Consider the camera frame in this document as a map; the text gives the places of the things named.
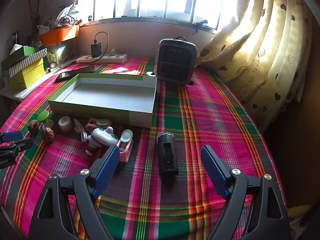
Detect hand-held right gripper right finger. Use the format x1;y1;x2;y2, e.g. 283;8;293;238
201;145;292;240

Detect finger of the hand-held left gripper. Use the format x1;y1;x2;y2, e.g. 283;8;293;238
0;138;33;155
0;131;24;142

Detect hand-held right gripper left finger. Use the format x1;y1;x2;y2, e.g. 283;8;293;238
28;145;120;240

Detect brown walnut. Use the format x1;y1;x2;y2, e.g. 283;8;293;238
41;127;55;144
28;120;40;137

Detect pink tape dispenser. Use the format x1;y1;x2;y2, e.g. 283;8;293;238
117;129;134;162

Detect white mushroom-shaped plug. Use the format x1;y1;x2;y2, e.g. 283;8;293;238
85;129;100;155

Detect white panda-shaped device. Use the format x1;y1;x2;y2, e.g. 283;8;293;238
96;127;118;146

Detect green mushroom-shaped cap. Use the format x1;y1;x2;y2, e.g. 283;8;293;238
37;110;54;128

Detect white cable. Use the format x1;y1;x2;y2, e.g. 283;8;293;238
72;117;88;142

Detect pink clip with green disc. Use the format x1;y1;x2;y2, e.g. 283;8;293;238
85;119;108;133

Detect black battery charger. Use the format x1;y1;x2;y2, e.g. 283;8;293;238
157;132;179;177

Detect white round container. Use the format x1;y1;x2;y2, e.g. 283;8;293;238
58;116;73;132

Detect green and white cardboard box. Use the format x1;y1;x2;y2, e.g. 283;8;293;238
47;73;157;127

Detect pink green plaid tablecloth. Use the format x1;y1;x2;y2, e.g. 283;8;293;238
0;57;287;240

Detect yellow cardboard box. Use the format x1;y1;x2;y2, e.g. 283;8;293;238
9;62;47;89

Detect yellow and green boxes stack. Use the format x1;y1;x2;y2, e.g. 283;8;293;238
9;49;48;78

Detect black smartphone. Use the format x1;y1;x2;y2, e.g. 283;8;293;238
55;66;94;82

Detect clear plastic case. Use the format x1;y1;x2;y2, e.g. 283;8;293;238
46;42;75;68

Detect white power strip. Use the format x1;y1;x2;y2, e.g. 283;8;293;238
76;54;128;64

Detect orange tray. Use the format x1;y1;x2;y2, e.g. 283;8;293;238
37;25;80;47

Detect small grey desktop heater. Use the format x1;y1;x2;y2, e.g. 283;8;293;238
155;38;197;85

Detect black power adapter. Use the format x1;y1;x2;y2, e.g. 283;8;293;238
90;43;102;58

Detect cream heart-print curtain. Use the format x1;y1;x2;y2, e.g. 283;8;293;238
196;0;313;133

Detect dried red branches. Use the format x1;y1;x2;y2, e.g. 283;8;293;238
27;0;50;28

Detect black charging cable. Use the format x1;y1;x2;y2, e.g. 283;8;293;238
94;32;110;56

